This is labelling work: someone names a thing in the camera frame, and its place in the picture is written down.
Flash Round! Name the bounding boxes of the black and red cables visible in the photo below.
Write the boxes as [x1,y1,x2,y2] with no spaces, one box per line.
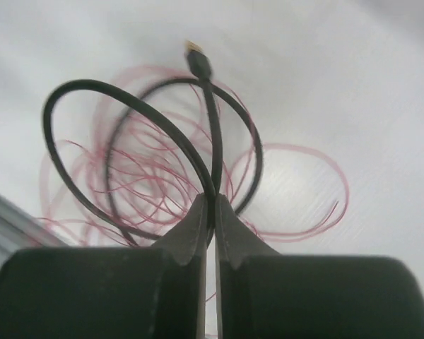
[31,63,351,248]

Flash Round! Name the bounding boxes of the black usb cable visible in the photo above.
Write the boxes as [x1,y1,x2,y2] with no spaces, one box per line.
[41,39,264,248]

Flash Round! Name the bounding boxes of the aluminium mounting rail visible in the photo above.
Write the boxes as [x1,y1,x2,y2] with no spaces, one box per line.
[0,195,66,268]

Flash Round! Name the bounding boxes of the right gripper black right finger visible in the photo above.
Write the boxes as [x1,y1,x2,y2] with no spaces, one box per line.
[215,196,424,338]

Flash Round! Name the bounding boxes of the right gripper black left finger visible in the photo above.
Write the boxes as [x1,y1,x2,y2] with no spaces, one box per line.
[0,195,208,338]

